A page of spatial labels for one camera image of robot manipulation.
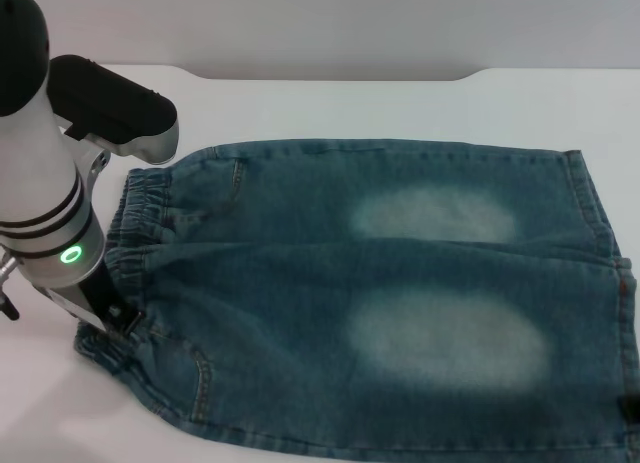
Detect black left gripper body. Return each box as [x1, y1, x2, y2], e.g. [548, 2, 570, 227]
[34, 260, 119, 334]

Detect silver connector with black cable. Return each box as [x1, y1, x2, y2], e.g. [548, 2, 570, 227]
[0, 255, 21, 322]

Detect blue denim shorts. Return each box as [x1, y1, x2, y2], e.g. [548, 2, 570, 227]
[74, 138, 640, 463]

